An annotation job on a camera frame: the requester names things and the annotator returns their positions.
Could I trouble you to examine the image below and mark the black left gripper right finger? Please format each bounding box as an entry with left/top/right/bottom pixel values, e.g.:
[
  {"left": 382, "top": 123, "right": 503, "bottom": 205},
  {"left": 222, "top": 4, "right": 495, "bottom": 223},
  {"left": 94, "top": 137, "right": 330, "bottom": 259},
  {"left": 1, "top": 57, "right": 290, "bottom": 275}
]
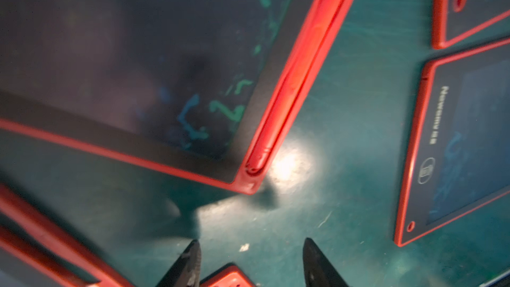
[{"left": 303, "top": 238, "right": 349, "bottom": 287}]

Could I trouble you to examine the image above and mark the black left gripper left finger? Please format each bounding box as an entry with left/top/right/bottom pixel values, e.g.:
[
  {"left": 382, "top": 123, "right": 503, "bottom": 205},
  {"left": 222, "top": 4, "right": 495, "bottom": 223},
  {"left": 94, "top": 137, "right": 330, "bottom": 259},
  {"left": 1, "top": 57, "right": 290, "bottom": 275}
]
[{"left": 157, "top": 240, "right": 202, "bottom": 287}]

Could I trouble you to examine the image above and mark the red tablet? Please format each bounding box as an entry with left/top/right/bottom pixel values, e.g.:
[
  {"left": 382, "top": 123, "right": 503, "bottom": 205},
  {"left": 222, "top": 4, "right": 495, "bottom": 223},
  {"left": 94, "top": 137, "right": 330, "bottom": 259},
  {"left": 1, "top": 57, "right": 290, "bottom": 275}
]
[
  {"left": 0, "top": 0, "right": 369, "bottom": 195},
  {"left": 431, "top": 0, "right": 509, "bottom": 49},
  {"left": 394, "top": 38, "right": 509, "bottom": 247},
  {"left": 1, "top": 185, "right": 132, "bottom": 286},
  {"left": 199, "top": 263, "right": 256, "bottom": 287}
]

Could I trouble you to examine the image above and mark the red stylus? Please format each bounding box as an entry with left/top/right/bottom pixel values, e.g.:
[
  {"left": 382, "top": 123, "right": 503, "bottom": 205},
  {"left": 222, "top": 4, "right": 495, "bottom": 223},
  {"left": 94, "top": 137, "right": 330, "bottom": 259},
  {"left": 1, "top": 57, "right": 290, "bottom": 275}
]
[{"left": 244, "top": 0, "right": 352, "bottom": 177}]

